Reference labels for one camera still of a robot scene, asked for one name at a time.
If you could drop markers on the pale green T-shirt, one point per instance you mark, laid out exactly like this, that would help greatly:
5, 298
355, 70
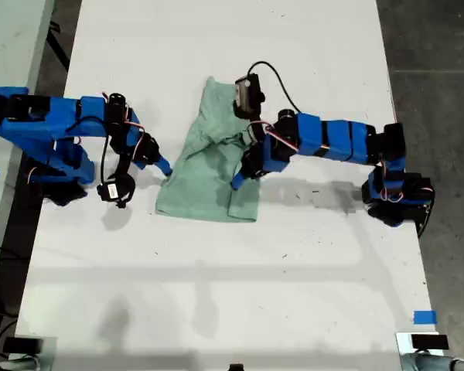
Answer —
201, 185

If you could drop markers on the square blue tape patch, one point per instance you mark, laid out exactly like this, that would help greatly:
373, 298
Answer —
425, 317

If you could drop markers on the camera's black stalk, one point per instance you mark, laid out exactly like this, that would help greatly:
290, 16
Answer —
123, 164
260, 123

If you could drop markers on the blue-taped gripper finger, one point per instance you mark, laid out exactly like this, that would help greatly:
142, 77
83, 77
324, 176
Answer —
257, 170
161, 164
248, 160

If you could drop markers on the pale grey side table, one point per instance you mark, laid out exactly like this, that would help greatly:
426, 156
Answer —
7, 46

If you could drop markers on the grey tube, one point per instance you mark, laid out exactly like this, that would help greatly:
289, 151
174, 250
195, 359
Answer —
19, 365
429, 363

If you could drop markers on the long blue tape strip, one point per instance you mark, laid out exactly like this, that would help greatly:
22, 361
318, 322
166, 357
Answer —
7, 90

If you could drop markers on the tiny black block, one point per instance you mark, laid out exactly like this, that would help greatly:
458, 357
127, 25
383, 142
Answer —
236, 367

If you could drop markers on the small black box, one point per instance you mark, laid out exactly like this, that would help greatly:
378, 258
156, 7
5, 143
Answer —
429, 342
23, 344

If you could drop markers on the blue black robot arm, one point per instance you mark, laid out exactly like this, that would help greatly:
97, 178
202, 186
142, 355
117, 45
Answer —
332, 139
42, 123

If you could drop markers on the gripper's black camera box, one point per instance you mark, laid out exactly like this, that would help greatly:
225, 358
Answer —
247, 94
114, 191

